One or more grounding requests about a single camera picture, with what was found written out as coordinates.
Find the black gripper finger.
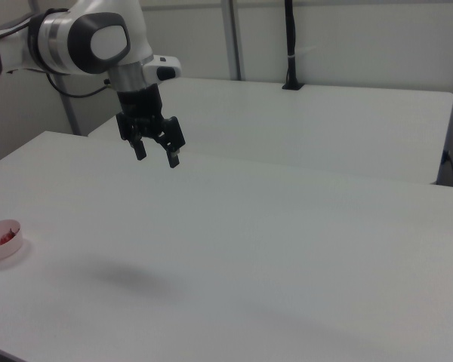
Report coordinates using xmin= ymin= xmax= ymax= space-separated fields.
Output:
xmin=116 ymin=115 xmax=148 ymax=161
xmin=156 ymin=115 xmax=186 ymax=170

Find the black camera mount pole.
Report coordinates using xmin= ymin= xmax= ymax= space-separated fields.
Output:
xmin=281 ymin=0 xmax=307 ymax=91

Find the pink round bowl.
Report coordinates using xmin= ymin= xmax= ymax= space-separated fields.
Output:
xmin=0 ymin=219 xmax=25 ymax=263

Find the red strawberry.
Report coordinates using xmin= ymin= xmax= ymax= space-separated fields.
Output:
xmin=0 ymin=229 xmax=18 ymax=248

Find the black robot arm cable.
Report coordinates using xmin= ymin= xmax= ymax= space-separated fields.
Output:
xmin=45 ymin=70 xmax=112 ymax=98

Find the white side table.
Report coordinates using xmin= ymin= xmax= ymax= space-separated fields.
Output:
xmin=88 ymin=76 xmax=453 ymax=186

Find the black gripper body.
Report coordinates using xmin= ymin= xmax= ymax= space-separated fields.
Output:
xmin=116 ymin=83 xmax=167 ymax=139

